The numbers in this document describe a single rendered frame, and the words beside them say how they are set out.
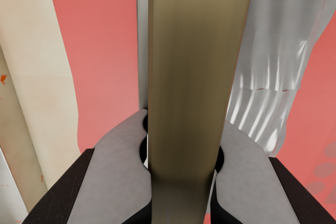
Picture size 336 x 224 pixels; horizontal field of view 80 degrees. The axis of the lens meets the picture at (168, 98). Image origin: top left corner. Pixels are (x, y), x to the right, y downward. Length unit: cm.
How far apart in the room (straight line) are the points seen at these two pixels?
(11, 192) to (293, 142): 28
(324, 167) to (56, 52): 29
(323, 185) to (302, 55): 17
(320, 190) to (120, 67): 27
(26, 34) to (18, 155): 11
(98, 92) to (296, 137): 20
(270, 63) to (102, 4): 14
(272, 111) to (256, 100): 2
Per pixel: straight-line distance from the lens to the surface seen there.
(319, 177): 30
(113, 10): 17
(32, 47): 20
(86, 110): 21
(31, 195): 28
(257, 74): 18
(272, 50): 18
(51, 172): 28
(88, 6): 18
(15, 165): 25
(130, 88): 19
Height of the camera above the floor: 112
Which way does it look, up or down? 63 degrees down
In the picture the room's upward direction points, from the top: 178 degrees counter-clockwise
